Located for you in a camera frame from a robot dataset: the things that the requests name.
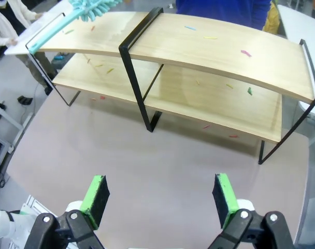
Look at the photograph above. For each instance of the pink paper scrap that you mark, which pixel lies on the pink paper scrap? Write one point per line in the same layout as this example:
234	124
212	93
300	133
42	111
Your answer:
246	53

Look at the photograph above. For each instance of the person in blue sweater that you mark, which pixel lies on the person in blue sweater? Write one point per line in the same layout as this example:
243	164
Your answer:
225	13

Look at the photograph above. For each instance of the grey metal table frame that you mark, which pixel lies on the grey metal table frame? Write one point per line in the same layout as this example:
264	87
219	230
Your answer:
9	116

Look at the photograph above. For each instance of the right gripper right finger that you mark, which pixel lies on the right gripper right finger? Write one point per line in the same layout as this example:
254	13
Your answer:
225	202

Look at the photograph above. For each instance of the wooden shelf black metal frame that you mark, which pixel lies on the wooden shelf black metal frame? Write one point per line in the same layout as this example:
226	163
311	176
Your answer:
199	52

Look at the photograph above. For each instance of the white table with dark edge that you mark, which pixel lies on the white table with dark edge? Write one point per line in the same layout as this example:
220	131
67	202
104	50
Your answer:
43	23

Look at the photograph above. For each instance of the black object on floor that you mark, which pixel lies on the black object on floor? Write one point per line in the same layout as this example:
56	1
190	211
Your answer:
25	99

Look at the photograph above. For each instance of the dark green paper scrap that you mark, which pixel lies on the dark green paper scrap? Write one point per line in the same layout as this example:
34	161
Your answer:
249	90

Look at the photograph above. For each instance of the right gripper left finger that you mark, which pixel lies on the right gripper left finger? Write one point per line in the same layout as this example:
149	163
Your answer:
95	202

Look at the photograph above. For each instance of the light green paper scrap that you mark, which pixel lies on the light green paper scrap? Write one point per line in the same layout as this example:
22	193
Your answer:
110	70

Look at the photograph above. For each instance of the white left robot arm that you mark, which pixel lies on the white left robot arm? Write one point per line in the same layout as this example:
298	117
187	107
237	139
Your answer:
2	228

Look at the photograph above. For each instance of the blue paper scrap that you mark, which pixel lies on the blue paper scrap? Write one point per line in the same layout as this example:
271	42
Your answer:
189	27

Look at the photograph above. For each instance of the yellow bag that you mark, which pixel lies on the yellow bag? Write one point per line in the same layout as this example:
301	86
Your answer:
272	20

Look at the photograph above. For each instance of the teal microfibre duster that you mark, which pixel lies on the teal microfibre duster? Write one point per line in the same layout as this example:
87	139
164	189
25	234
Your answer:
87	10

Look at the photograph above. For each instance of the blue object on floor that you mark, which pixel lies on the blue object on floor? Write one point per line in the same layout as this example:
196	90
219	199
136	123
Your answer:
59	56

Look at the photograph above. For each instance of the person in cream cardigan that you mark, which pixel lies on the person in cream cardigan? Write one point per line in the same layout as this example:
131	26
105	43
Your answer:
7	23

